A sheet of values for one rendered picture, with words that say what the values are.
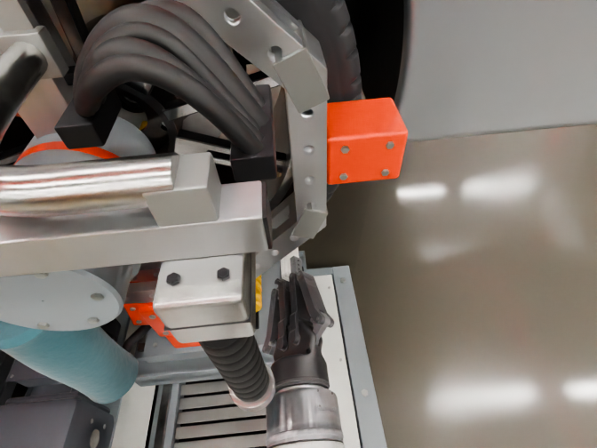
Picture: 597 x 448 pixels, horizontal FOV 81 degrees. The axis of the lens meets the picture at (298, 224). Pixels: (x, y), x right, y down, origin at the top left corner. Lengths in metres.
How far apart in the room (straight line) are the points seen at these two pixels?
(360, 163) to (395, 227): 1.07
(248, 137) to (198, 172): 0.05
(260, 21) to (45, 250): 0.23
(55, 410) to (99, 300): 0.54
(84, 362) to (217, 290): 0.43
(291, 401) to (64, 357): 0.31
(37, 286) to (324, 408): 0.31
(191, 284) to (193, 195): 0.05
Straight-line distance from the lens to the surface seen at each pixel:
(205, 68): 0.24
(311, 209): 0.46
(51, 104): 0.42
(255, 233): 0.19
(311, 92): 0.36
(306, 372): 0.46
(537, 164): 1.98
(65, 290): 0.36
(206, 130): 0.70
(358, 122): 0.42
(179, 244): 0.20
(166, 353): 1.03
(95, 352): 0.62
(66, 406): 0.87
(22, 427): 0.91
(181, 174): 0.18
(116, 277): 0.36
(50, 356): 0.57
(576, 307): 1.51
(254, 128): 0.23
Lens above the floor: 1.12
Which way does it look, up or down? 50 degrees down
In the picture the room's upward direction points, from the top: 5 degrees counter-clockwise
